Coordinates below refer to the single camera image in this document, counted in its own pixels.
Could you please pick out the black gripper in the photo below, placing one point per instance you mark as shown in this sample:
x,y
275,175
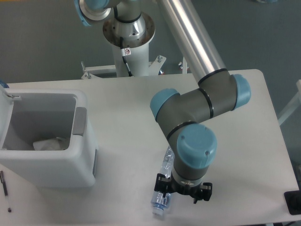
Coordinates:
x,y
194,188

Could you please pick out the white open trash can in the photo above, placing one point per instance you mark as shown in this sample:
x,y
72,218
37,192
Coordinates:
x,y
30,115

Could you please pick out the crushed clear plastic bottle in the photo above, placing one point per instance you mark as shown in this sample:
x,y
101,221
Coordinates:
x,y
160,202

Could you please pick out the black pen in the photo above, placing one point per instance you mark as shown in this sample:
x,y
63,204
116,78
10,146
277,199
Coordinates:
x,y
3,182

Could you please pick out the black device at table edge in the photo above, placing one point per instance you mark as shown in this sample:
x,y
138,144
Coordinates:
x,y
293,201

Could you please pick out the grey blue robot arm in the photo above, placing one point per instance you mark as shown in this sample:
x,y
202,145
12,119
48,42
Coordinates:
x,y
180,116

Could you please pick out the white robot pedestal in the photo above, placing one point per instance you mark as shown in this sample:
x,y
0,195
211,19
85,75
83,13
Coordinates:
x,y
130,46

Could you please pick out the white paper wrapper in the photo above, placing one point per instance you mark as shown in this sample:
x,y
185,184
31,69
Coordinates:
x,y
53,144

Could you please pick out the white metal frame right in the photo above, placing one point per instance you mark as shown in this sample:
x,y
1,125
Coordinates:
x,y
292,105

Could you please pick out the white clamp post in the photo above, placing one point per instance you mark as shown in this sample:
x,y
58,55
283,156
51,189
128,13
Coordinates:
x,y
183,65

